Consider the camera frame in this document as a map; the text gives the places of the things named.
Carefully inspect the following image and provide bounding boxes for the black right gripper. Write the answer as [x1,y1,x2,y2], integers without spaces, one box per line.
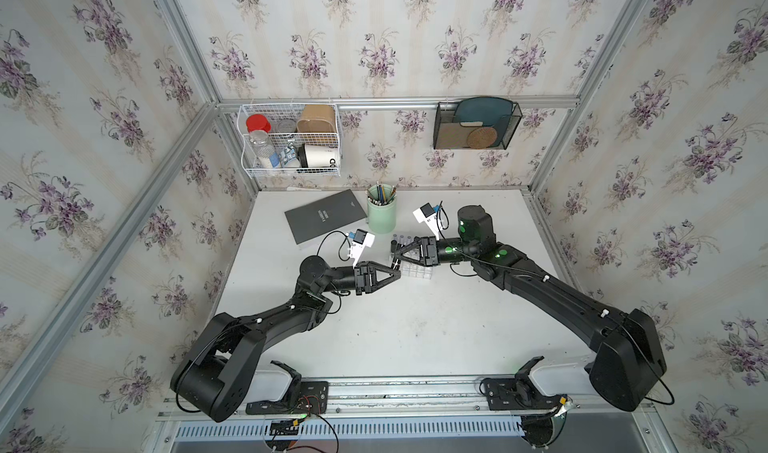
[394,237,479,269]

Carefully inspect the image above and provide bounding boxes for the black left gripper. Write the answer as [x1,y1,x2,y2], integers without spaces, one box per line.
[320,266,401,306]

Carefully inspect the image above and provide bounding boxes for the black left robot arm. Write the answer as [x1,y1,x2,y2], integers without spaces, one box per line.
[170,255,401,422]

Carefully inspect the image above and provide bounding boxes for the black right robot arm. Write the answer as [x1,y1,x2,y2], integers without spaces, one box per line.
[391,204,667,412]

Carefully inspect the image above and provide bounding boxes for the clear acrylic lipstick organizer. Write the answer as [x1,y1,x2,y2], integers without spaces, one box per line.
[389,233,435,280]

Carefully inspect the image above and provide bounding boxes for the mint green pen cup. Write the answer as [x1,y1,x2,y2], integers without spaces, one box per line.
[367,198,396,234]

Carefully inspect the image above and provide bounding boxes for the pens in cup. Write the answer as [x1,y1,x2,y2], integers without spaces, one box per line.
[367,184,397,207]

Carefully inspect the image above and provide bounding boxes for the dark grey notebook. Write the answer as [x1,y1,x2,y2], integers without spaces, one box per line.
[284,190,367,245]

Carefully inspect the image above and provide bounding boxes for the white cylindrical speaker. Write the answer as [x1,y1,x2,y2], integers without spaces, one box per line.
[297,144,340,169]

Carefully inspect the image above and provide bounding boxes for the clear plastic bottle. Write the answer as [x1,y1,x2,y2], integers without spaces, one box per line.
[249,130,280,170]

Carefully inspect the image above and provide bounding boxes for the red lidded jar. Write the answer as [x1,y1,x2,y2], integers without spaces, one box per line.
[245,114,272,133]

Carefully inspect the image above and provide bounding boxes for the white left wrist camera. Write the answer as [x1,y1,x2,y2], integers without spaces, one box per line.
[348,229,375,267]

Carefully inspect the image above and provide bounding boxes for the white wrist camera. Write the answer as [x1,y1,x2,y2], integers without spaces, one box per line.
[413,203,442,240]
[348,229,375,267]

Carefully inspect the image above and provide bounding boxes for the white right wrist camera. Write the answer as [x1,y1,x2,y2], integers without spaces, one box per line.
[413,203,442,240]

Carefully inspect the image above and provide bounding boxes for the aluminium front rail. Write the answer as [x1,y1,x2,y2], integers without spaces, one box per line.
[155,373,655,421]

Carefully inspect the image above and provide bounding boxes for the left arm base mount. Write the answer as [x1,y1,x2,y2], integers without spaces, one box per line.
[244,361,330,415]

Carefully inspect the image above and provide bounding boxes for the black mesh wall organizer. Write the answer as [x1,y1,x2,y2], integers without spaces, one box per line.
[432,100,523,151]

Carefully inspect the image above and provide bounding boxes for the white wire wall basket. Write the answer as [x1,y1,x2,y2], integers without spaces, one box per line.
[236,101,343,178]

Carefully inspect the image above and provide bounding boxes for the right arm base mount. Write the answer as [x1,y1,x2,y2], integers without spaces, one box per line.
[479,356,570,416]

